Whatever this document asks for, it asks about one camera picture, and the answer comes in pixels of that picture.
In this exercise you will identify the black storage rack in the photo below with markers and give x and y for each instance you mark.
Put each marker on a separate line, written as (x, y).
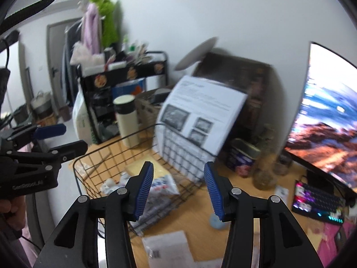
(97, 111)

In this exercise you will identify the pink garment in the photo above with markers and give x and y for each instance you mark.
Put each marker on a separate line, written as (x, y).
(90, 30)

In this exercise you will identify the white long narrow packet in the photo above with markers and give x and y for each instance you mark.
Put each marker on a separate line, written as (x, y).
(282, 193)

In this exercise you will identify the dark jar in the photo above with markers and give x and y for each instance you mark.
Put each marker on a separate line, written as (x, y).
(283, 163)

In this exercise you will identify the printed paper sheet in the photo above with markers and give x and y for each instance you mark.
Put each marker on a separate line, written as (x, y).
(203, 103)

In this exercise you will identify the pink mouse mat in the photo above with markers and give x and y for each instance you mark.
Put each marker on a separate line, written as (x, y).
(334, 245)

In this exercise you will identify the grey-blue round object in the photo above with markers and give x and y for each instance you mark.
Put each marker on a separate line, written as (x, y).
(218, 222)

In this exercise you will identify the white plastic bag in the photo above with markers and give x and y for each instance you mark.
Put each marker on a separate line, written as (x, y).
(81, 117)

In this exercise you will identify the blue box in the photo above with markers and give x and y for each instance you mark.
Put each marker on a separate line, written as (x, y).
(129, 88)

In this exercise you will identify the dark brown box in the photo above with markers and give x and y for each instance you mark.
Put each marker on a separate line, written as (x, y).
(251, 83)

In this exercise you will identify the green plush toy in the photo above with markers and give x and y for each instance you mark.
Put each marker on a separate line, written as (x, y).
(107, 19)

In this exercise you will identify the person's left hand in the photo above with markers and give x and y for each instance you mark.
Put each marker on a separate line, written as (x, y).
(11, 210)

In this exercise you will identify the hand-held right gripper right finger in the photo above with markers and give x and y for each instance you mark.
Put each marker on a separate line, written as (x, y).
(213, 192)

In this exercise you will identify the round white disc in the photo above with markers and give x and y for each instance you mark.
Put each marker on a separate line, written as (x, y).
(195, 53)

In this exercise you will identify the curved computer monitor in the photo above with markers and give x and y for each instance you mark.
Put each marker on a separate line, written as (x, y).
(326, 117)

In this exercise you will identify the backlit black keyboard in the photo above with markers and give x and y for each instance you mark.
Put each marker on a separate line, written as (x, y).
(318, 201)

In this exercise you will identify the white and teal packet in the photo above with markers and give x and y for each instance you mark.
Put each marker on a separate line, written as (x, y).
(164, 185)

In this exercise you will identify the blue tin can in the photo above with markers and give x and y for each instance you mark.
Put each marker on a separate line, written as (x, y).
(242, 156)

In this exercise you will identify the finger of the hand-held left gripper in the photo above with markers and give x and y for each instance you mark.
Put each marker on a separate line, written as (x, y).
(69, 149)
(50, 131)

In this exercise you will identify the clear glass jar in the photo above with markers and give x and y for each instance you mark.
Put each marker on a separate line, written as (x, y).
(263, 176)

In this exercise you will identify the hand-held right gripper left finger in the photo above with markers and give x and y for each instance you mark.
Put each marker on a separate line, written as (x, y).
(145, 192)

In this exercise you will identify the grey door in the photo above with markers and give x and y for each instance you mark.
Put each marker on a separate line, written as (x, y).
(55, 55)

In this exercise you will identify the white thermos bottle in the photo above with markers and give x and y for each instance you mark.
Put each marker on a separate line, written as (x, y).
(127, 117)

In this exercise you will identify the large clear bag of bread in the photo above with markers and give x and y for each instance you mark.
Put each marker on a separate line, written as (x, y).
(159, 170)

